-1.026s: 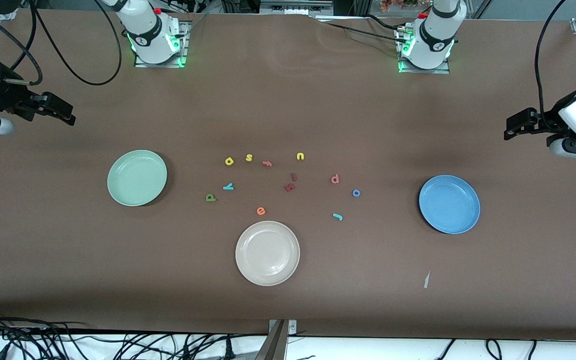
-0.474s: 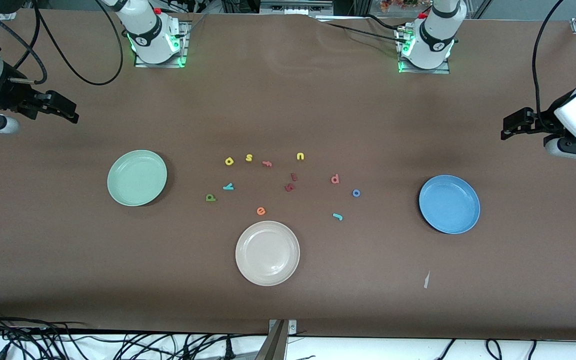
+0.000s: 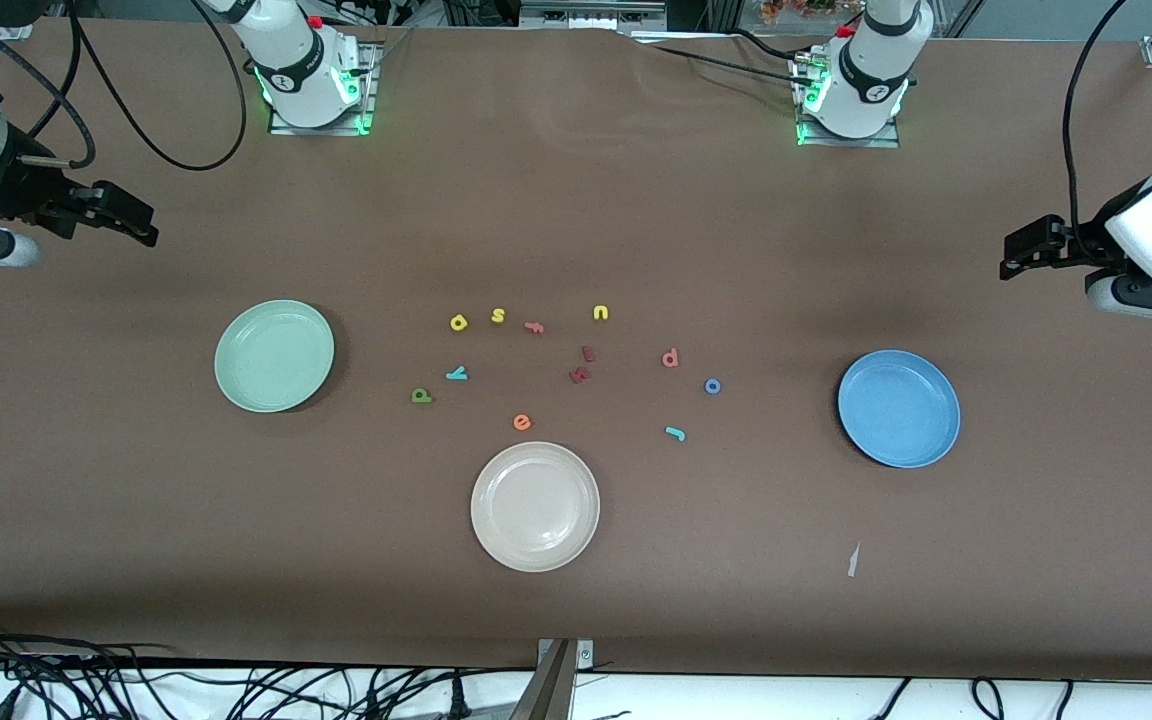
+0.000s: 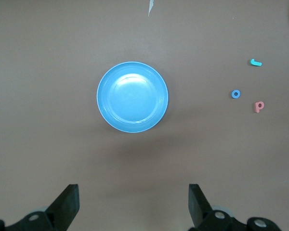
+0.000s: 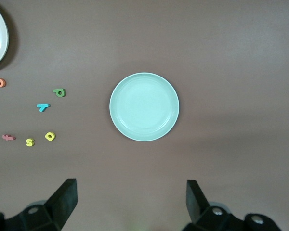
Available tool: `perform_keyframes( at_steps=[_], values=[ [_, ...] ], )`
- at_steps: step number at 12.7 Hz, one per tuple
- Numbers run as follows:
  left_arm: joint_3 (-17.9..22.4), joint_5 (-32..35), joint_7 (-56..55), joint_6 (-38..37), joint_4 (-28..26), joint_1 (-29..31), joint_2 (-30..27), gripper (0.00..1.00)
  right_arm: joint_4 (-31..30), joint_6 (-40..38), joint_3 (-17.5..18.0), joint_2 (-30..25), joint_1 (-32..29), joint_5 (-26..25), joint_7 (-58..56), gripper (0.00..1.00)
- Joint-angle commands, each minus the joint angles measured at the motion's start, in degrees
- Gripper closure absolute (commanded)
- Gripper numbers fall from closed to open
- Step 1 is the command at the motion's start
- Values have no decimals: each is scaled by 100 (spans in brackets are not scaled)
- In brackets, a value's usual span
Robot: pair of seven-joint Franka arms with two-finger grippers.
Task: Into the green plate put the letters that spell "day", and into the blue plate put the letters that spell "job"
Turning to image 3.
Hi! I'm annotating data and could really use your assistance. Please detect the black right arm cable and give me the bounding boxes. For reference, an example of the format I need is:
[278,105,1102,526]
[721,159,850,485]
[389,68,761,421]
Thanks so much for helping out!
[0,0,249,173]

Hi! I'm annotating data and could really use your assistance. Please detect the thin black base cable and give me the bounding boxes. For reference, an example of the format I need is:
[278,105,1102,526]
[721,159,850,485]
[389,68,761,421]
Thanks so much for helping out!
[731,28,809,65]

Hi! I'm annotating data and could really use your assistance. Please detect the grey metal box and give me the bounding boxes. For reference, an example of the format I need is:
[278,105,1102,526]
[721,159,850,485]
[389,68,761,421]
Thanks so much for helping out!
[519,0,668,32]

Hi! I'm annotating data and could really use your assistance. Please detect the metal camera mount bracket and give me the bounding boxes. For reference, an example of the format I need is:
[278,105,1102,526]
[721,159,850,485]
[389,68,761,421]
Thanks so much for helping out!
[511,638,595,720]

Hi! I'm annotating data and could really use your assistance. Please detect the thick black base cable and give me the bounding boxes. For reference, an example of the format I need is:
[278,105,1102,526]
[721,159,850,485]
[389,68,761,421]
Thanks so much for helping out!
[633,36,803,81]

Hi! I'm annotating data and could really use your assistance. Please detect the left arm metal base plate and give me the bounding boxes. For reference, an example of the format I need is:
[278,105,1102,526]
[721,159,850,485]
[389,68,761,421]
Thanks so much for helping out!
[794,55,903,150]

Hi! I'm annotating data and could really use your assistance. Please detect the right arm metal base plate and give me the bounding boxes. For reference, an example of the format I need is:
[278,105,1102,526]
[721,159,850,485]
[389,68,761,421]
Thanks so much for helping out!
[268,42,379,137]

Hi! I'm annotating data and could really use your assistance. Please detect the brown table cover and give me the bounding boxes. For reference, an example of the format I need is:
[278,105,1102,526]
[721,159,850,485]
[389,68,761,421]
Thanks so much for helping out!
[0,15,1152,683]

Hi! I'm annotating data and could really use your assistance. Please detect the beige plate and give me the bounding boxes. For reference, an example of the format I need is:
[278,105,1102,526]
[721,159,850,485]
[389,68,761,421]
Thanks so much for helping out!
[470,441,601,573]

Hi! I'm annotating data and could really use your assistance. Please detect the blue plate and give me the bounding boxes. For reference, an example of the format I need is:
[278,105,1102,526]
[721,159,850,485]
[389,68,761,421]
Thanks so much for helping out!
[837,349,962,469]

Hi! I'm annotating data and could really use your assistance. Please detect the orange decorative objects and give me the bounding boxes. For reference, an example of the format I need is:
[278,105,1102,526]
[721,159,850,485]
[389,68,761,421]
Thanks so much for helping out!
[761,0,843,23]

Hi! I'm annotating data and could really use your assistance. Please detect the green plate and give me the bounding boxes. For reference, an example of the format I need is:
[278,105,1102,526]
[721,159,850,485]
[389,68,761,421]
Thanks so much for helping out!
[214,300,336,413]

